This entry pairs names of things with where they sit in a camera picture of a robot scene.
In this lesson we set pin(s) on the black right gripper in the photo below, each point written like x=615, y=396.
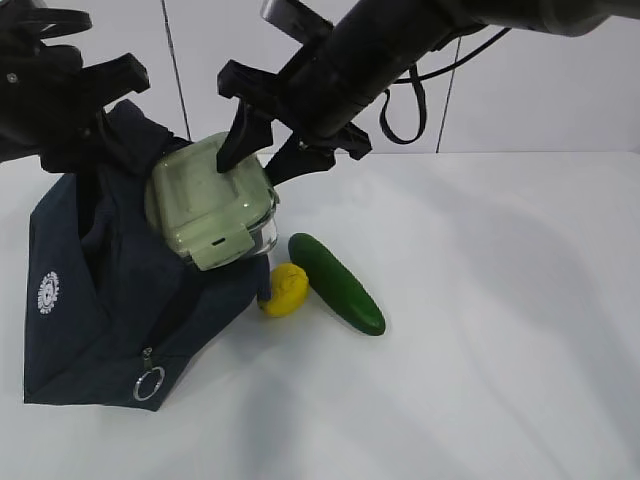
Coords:
x=317, y=95

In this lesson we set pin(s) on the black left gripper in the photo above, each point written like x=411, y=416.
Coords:
x=49, y=98

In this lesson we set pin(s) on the glass container with green lid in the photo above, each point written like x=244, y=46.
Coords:
x=211, y=219

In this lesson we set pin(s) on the yellow lemon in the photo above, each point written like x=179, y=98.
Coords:
x=289, y=289

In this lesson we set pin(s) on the green cucumber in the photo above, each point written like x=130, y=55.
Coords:
x=336, y=285

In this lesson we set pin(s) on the dark navy fabric bag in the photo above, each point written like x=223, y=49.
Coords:
x=113, y=316

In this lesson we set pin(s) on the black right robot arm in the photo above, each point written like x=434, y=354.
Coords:
x=416, y=28

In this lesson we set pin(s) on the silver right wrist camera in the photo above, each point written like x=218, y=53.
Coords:
x=296, y=20

